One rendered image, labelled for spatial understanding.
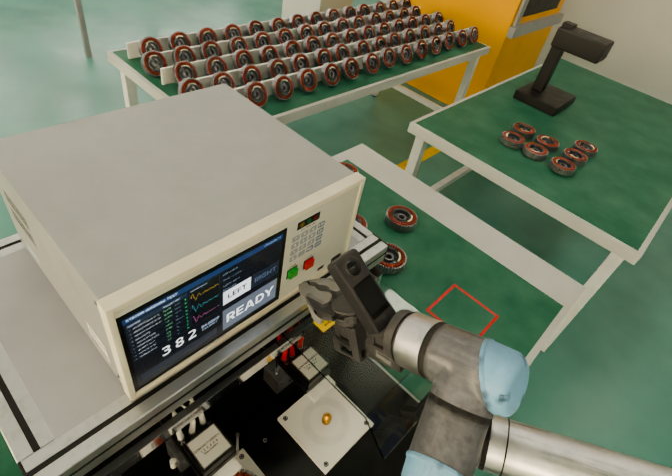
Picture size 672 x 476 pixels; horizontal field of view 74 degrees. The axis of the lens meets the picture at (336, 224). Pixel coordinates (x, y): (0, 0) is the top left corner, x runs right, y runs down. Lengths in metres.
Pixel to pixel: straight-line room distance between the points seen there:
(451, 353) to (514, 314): 0.92
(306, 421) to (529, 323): 0.74
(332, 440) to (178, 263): 0.61
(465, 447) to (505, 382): 0.09
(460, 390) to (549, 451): 0.19
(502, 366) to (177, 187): 0.49
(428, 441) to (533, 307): 1.01
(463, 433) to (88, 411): 0.48
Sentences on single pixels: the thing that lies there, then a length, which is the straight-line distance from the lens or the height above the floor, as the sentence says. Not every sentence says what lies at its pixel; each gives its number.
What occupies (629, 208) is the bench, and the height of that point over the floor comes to 0.75.
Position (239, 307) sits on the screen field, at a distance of 0.71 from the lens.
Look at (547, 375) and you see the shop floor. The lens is 2.43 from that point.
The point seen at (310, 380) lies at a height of 0.92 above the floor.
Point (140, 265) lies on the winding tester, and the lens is 0.59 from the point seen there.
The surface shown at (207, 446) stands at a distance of 0.89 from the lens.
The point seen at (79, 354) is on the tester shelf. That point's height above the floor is 1.11.
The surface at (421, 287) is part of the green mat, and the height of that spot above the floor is 0.75.
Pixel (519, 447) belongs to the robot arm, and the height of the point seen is 1.19.
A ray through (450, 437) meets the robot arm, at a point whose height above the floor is 1.27.
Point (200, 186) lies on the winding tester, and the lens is 0.70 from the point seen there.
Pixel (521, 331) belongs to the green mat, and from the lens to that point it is 1.44.
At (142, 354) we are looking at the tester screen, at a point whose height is 1.21.
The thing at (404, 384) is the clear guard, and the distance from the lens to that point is 0.82.
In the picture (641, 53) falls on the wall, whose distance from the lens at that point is 5.67.
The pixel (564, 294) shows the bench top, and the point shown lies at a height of 0.75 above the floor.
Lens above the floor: 1.75
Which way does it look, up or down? 41 degrees down
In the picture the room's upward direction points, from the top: 12 degrees clockwise
